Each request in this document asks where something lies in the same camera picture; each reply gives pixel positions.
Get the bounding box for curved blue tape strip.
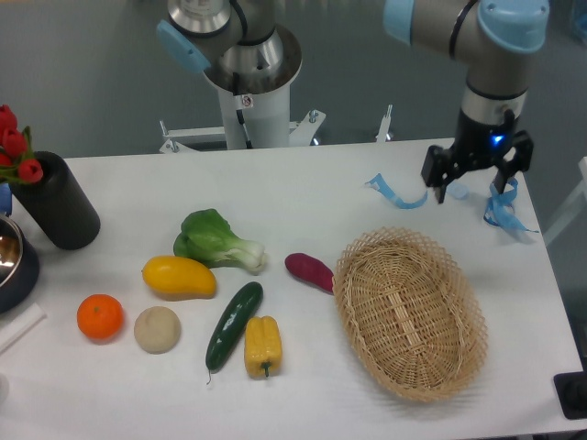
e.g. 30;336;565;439
364;173;427;210

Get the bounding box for white flat strip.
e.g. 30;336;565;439
1;303;47;352

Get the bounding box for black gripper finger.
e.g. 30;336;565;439
493;130;534;194
421;145;463;204

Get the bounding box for black device at edge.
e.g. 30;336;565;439
553;371;586;420

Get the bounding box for beige round bun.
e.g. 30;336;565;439
134;306;182;354

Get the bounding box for white metal base frame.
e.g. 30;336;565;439
159;104;394;154

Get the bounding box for dark metal bowl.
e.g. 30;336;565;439
1;215;40;314

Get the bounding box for orange fruit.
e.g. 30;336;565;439
76;294;125;340

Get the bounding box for purple sweet potato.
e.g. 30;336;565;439
284;253;334;294

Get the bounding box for black cylindrical vase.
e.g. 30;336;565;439
10;151;101;250

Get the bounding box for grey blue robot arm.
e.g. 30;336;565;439
156;1;549;200

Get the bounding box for woven wicker basket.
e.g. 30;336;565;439
333;227;488;402

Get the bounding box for green bok choy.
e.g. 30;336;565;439
172;208;266;273

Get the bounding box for red tulip flowers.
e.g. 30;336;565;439
1;104;43;185

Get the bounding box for yellow bell pepper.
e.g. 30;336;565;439
244;315;282;378

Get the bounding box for small pale blue cap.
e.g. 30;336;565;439
447;181;469;201

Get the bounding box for tangled blue tape strip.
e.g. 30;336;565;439
483;178;538;233

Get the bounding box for green cucumber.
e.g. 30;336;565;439
205;281;264;385

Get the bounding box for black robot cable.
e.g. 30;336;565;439
231;71;254;150

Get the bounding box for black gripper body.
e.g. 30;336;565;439
452;109;517;172

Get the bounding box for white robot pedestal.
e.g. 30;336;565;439
206;78;292;150

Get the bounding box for yellow mango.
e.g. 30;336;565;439
141;256;216;298

